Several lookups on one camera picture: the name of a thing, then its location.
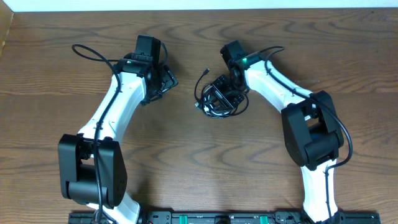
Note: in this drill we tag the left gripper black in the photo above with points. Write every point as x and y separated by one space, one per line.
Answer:
170 80

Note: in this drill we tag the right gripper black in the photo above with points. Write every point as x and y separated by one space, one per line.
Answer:
232 102

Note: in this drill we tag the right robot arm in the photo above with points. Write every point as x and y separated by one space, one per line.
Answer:
313 134

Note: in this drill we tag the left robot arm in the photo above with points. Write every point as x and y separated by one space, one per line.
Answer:
91 164

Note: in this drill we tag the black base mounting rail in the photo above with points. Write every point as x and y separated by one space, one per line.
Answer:
279 217

